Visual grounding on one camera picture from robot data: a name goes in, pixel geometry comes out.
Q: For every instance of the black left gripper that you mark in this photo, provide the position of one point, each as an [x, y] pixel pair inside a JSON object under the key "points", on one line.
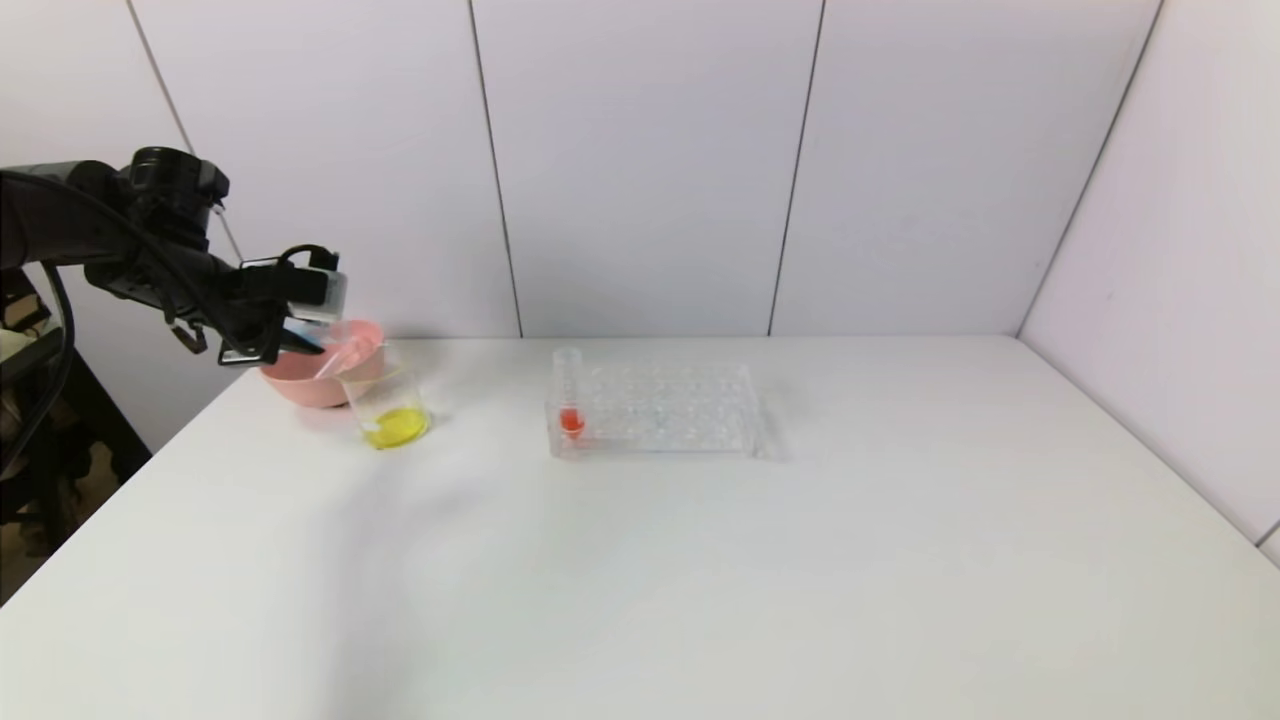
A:
{"points": [[256, 339]]}

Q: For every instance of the test tube with blue pigment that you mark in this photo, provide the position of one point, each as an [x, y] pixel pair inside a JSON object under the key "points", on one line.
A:
{"points": [[340, 335]]}

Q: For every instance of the test tube with yellow pigment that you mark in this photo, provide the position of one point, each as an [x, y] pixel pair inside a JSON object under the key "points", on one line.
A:
{"points": [[340, 362]]}

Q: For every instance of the clear glass beaker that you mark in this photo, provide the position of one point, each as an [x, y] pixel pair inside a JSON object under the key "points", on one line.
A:
{"points": [[395, 425]]}

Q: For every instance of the test tube with red pigment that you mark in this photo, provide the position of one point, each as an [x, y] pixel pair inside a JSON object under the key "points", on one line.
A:
{"points": [[571, 420]]}

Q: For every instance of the clear plastic test tube rack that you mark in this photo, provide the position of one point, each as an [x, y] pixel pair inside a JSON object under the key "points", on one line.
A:
{"points": [[650, 430]]}

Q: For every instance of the pink plastic bowl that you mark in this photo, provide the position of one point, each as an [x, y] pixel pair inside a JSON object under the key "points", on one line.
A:
{"points": [[300, 385]]}

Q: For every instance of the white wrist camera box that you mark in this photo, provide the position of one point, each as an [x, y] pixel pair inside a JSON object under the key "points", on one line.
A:
{"points": [[320, 290]]}

